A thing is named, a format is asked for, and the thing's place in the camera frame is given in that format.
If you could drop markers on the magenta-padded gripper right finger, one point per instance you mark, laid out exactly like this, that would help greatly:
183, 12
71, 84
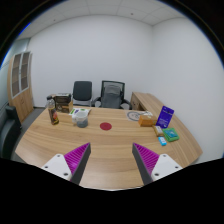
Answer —
148, 159

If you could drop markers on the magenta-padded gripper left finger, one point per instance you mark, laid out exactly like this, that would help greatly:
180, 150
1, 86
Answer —
77, 159

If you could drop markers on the clear drink bottle black cap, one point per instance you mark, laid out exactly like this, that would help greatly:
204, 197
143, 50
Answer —
52, 114

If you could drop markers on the small blue box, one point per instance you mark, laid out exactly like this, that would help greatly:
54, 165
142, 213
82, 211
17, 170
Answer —
162, 141

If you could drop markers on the small yellow box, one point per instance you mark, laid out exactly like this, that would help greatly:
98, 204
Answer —
158, 131

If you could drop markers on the green packet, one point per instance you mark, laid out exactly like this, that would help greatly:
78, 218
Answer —
171, 134

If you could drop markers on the small orange box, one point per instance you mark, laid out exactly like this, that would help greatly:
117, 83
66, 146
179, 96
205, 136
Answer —
146, 121

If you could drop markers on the white mug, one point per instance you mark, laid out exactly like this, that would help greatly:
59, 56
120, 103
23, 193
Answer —
81, 120

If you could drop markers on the flat round red coaster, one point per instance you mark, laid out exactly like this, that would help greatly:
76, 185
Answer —
105, 126

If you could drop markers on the purple standing box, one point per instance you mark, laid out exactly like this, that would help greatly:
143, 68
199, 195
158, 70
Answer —
165, 117

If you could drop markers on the sheet with round print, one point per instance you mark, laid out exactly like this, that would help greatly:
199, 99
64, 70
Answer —
133, 115

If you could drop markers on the printed sticker sheet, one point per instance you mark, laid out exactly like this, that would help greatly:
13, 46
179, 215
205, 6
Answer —
75, 111

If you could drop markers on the brown cardboard carton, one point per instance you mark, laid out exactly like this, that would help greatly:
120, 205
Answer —
63, 102

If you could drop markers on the wooden side desk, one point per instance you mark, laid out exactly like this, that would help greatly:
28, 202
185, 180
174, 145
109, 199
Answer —
146, 100

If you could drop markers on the black office chair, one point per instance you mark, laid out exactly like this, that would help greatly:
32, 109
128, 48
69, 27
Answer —
82, 90

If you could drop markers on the grey mesh office chair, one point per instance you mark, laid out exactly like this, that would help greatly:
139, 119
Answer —
112, 96

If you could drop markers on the black sofa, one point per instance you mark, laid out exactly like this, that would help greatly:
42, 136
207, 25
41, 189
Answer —
8, 131

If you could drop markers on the wooden shelf cabinet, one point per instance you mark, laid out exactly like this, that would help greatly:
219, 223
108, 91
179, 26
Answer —
21, 100

